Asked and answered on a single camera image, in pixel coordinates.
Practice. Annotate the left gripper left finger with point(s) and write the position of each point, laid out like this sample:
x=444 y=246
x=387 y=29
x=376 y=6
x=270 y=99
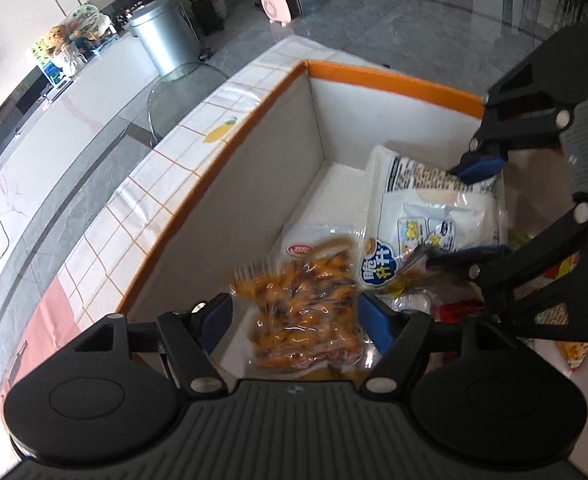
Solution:
x=189 y=339

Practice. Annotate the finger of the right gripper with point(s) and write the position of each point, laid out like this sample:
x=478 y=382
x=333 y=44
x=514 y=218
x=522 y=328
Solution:
x=474 y=168
x=464 y=259

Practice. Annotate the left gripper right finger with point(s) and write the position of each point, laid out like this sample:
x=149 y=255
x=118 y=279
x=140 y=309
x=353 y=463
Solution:
x=402 y=340

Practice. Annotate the red snack bag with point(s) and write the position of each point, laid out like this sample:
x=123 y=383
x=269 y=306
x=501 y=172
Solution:
x=456 y=312

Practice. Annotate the large white chip bag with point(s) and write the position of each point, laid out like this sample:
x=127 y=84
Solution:
x=412 y=207

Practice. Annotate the orange dried snack packet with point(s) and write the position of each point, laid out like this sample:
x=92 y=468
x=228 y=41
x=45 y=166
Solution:
x=305 y=308

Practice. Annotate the orange cracker snack bag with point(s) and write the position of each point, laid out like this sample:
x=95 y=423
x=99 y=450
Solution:
x=572 y=352

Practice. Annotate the white spicy strip packet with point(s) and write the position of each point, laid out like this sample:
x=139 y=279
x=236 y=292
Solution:
x=307 y=240

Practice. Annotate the orange storage box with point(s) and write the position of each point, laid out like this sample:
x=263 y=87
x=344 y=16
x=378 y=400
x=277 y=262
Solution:
x=300 y=156

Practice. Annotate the pink checkered table mat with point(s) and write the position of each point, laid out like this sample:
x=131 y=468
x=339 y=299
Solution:
x=76 y=258

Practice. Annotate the white tv console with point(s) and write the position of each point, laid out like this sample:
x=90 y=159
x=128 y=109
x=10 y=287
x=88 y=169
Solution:
x=52 y=140

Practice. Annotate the pink space heater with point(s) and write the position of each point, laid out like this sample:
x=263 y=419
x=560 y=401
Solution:
x=283 y=12

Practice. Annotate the teddy bear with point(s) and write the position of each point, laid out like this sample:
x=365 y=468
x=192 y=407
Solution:
x=63 y=54

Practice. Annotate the silver trash can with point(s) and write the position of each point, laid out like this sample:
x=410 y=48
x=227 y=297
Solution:
x=166 y=34

